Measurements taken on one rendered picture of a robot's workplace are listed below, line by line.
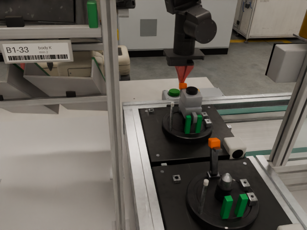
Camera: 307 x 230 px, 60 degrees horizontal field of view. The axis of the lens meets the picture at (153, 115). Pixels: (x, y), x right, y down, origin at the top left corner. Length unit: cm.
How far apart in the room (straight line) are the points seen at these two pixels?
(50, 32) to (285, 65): 43
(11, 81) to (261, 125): 72
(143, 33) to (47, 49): 337
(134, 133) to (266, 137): 40
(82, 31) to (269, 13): 463
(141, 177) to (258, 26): 443
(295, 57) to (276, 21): 444
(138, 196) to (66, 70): 93
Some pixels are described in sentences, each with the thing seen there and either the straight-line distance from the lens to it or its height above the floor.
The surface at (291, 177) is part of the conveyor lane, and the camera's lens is 78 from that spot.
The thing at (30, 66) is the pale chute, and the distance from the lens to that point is 58.
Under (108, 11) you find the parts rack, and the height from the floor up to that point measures 133.
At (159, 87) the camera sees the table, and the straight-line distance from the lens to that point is 119.
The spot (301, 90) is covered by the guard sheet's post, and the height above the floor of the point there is 116.
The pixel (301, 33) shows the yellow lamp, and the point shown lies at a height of 127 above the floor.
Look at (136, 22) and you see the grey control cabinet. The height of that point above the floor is 49.
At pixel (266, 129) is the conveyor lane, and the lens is 92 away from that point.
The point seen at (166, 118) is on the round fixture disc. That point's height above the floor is 99.
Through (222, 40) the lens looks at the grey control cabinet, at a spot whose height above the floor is 22.
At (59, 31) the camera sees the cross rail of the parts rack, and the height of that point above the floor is 131.
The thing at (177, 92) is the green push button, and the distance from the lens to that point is 92.
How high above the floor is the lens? 141
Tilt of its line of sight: 33 degrees down
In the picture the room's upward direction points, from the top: 2 degrees clockwise
